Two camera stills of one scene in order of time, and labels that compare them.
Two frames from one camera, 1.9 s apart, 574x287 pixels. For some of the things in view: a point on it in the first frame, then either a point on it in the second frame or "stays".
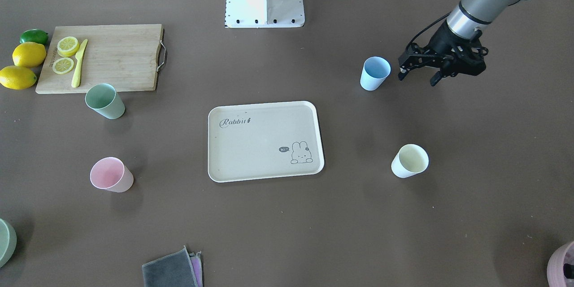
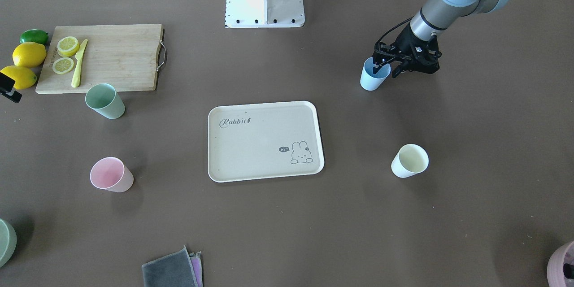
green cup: [102, 98] stays
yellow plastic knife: [76, 79] stays
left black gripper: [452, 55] to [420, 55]
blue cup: [376, 70] stays
